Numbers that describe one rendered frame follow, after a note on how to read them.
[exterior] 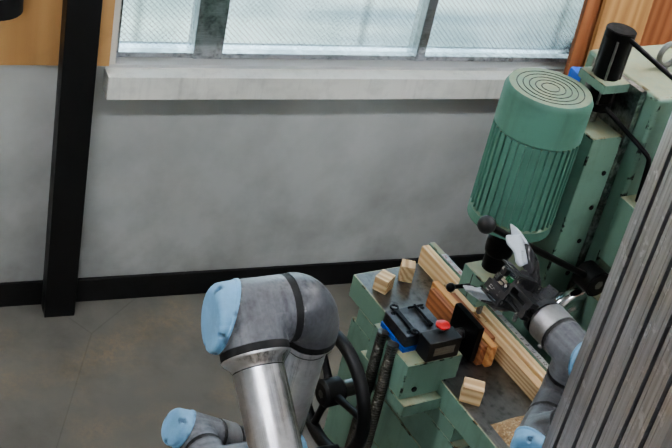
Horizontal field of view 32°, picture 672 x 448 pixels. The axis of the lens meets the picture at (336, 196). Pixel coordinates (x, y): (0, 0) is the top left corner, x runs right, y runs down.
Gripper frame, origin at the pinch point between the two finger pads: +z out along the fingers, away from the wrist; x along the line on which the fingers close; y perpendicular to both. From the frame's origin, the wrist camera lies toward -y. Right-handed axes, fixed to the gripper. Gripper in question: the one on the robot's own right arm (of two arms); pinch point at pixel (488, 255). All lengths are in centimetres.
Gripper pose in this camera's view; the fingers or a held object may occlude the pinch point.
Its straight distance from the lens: 225.6
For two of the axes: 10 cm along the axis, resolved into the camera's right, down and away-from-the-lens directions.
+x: -5.6, 7.9, 2.5
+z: -4.7, -5.5, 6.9
